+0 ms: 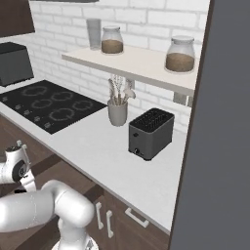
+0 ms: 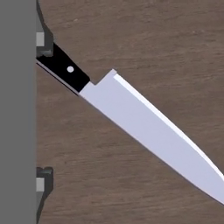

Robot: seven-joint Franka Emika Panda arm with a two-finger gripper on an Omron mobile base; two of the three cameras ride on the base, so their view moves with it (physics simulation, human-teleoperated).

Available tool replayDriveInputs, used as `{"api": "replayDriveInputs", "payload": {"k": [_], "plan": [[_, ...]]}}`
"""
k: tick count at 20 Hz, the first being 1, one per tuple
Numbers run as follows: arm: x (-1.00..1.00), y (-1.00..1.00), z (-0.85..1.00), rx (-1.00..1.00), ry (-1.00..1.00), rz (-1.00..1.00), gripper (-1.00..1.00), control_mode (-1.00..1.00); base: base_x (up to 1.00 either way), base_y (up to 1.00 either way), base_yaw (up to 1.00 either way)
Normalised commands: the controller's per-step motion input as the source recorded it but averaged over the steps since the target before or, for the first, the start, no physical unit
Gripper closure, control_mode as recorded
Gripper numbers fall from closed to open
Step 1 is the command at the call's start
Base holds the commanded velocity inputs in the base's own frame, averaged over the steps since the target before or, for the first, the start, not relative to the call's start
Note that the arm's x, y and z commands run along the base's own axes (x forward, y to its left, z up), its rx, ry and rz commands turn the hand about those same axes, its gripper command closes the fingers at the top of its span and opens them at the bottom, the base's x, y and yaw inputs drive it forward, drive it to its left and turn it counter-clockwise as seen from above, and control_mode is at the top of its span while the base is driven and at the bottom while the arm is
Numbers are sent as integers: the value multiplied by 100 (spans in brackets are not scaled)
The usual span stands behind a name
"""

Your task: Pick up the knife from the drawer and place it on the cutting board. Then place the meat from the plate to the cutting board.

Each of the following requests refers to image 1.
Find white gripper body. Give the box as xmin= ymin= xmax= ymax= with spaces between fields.
xmin=20 ymin=171 xmax=38 ymax=193

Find dark brown drawer front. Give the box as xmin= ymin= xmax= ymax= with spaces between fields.
xmin=114 ymin=194 xmax=171 ymax=250

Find black hob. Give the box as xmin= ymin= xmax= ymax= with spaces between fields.
xmin=0 ymin=79 xmax=108 ymax=136

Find dark brown cupboard door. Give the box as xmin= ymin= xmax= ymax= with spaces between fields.
xmin=85 ymin=191 xmax=107 ymax=250
xmin=103 ymin=192 xmax=131 ymax=250

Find pale grey utensil pot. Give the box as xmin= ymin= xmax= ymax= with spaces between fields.
xmin=106 ymin=99 xmax=129 ymax=128

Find dark grey microwave oven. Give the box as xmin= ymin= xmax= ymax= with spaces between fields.
xmin=0 ymin=41 xmax=35 ymax=88

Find pale whisk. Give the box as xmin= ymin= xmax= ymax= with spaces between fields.
xmin=107 ymin=74 xmax=125 ymax=105

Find dark grey toaster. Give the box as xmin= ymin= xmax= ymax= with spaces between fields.
xmin=128 ymin=107 xmax=176 ymax=162

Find white spatula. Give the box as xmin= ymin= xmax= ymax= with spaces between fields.
xmin=122 ymin=87 xmax=138 ymax=105

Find grey drinking glass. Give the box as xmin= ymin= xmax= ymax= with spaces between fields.
xmin=85 ymin=18 xmax=103 ymax=51

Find small glass jar brown contents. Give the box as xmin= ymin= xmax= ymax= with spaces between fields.
xmin=100 ymin=25 xmax=125 ymax=56

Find tall grey fridge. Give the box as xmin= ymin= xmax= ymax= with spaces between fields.
xmin=168 ymin=0 xmax=250 ymax=250

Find large glass jar brown contents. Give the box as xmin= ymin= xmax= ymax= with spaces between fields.
xmin=164 ymin=35 xmax=196 ymax=74

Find white cupboard door handle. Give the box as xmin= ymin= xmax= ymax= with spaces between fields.
xmin=105 ymin=209 xmax=115 ymax=239
xmin=95 ymin=201 xmax=104 ymax=230

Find white drawer handle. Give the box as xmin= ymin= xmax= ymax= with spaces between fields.
xmin=124 ymin=207 xmax=150 ymax=229

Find cream wall shelf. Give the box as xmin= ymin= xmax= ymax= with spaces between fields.
xmin=61 ymin=43 xmax=200 ymax=98

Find dark brown wall cupboard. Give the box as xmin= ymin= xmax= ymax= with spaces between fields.
xmin=0 ymin=0 xmax=36 ymax=39

